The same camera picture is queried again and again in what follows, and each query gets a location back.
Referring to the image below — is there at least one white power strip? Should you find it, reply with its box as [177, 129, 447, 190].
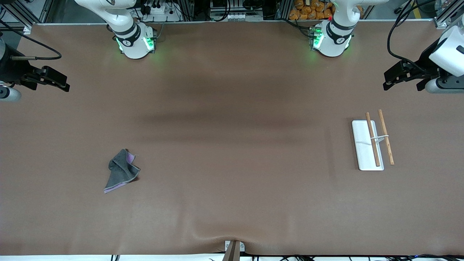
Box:
[142, 0, 182, 22]

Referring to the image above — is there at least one grey and purple towel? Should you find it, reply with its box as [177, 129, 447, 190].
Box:
[104, 149, 141, 194]

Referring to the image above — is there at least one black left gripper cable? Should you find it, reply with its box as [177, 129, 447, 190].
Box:
[387, 0, 437, 75]

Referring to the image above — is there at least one orange packaged snacks pile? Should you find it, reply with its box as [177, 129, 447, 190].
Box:
[289, 0, 335, 21]

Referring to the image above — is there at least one metal table edge clamp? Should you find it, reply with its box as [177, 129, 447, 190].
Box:
[222, 240, 245, 261]

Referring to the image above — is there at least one white rack with wooden rods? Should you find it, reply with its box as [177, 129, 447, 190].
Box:
[352, 109, 395, 171]

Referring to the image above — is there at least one brown table cover mat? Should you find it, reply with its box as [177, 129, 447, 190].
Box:
[0, 20, 464, 256]

